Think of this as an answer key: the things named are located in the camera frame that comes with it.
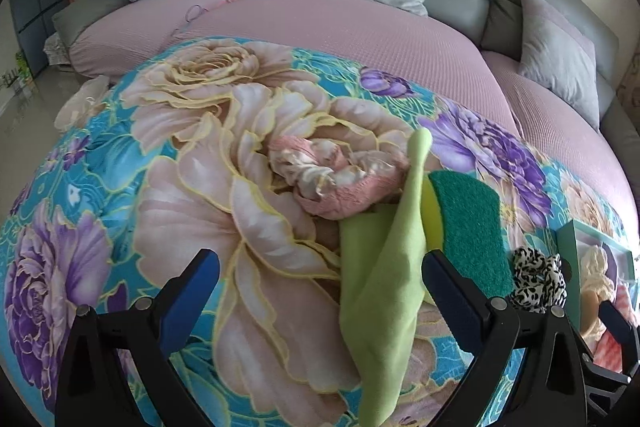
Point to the folded newspaper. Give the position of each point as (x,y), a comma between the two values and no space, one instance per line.
(56,52)

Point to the teal box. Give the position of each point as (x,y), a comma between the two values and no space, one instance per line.
(567,247)

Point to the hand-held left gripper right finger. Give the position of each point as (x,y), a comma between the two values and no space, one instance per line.
(450,302)

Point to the bottles on floor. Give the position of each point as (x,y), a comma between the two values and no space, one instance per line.
(17,74)

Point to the grey and pink cushion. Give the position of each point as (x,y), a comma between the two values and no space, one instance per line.
(555,52)

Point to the pink lace cloth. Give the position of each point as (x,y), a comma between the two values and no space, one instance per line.
(345,192)

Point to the floral blanket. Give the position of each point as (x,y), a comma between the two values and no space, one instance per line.
(200,187)

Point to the blue cabinet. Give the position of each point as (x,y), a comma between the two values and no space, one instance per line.
(37,7)

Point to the light green cloth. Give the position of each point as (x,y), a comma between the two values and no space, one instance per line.
(380,307)

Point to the pink sofa seat cover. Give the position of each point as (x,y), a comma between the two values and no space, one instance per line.
(135,32)
(565,132)
(360,37)

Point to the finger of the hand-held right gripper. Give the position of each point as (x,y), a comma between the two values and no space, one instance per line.
(602,374)
(620,332)

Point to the green and yellow sponge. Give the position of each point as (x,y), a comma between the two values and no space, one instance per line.
(470,227)

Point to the leopard print scrunchie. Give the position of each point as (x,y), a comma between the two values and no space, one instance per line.
(537,282)

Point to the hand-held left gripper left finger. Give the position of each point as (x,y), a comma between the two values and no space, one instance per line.
(187,302)

